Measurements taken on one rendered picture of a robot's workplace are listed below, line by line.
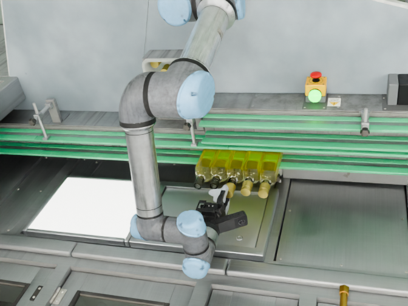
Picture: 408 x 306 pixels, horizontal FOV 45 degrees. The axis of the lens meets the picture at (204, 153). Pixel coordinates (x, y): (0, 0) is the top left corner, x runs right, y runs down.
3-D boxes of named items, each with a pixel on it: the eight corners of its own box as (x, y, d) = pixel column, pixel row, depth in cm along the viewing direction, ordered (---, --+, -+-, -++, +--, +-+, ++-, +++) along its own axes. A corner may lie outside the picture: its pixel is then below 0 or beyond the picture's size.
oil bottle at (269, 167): (268, 152, 187) (258, 187, 170) (268, 139, 184) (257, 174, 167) (283, 153, 185) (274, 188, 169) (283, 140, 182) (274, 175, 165)
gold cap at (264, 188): (272, 187, 166) (270, 196, 162) (263, 191, 167) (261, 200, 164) (266, 180, 164) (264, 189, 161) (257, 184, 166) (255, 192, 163)
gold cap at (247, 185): (255, 183, 166) (252, 191, 163) (249, 189, 169) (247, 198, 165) (246, 178, 166) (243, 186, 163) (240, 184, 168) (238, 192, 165)
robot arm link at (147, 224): (100, 77, 122) (127, 248, 140) (139, 77, 119) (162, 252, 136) (122, 67, 132) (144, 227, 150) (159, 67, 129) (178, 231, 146)
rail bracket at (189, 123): (196, 134, 190) (186, 153, 181) (189, 96, 181) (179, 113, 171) (203, 135, 190) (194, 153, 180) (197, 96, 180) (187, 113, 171)
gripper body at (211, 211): (200, 198, 159) (189, 223, 150) (225, 199, 157) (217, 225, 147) (203, 215, 163) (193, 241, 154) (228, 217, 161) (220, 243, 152)
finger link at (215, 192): (210, 178, 165) (204, 199, 159) (228, 179, 163) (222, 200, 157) (212, 184, 167) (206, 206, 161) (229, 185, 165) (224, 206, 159)
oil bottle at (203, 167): (209, 149, 194) (194, 183, 177) (207, 137, 190) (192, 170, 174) (223, 150, 192) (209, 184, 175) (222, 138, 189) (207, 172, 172)
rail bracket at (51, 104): (61, 117, 217) (34, 146, 200) (50, 82, 208) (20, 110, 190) (71, 117, 216) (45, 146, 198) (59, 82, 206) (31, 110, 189)
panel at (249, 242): (67, 180, 210) (24, 235, 184) (65, 174, 209) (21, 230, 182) (278, 194, 184) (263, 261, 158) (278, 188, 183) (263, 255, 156)
